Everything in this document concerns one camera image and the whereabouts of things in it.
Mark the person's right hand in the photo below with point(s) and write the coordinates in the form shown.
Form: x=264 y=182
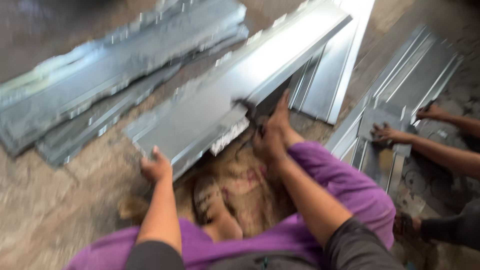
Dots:
x=273 y=138

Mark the person's left hand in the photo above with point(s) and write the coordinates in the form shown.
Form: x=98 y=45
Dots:
x=157 y=169

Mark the person's right fingers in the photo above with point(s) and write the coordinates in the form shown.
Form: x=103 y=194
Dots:
x=281 y=107

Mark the long galvanized metal panel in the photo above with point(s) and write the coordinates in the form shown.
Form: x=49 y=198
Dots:
x=225 y=93

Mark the leaning bright metal panel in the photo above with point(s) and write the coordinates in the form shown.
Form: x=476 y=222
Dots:
x=330 y=67

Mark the brown burlap sack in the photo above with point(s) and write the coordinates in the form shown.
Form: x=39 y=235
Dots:
x=247 y=187

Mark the person's purple trousers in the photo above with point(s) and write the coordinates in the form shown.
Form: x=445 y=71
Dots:
x=337 y=187

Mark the small grey metal plate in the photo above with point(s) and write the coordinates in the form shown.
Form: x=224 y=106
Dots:
x=382 y=117

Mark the person's foot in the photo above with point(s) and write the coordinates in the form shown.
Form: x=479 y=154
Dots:
x=213 y=210

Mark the ribbed galvanized metal sheets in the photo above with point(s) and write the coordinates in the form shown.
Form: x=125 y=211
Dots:
x=408 y=78

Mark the person's dark grey shirt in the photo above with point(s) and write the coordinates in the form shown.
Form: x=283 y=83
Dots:
x=356 y=247

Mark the stack of galvanized metal panels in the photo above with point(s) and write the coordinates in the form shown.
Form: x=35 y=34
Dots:
x=112 y=71

